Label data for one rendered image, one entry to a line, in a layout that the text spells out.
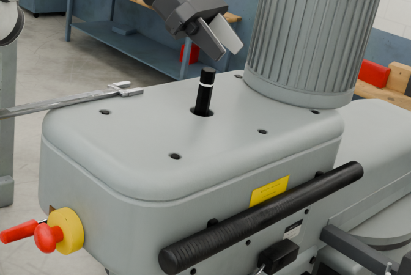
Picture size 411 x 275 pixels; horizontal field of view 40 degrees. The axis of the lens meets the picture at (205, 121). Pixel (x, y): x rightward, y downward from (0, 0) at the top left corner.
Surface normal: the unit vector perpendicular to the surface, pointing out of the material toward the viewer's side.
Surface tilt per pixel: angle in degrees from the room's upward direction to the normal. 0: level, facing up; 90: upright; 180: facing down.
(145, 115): 0
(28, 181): 0
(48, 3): 90
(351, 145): 0
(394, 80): 90
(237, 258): 90
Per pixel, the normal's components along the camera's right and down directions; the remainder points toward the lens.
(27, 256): 0.17, -0.90
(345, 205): 0.71, 0.39
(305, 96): -0.04, 0.40
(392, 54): -0.69, 0.18
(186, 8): 0.05, -0.24
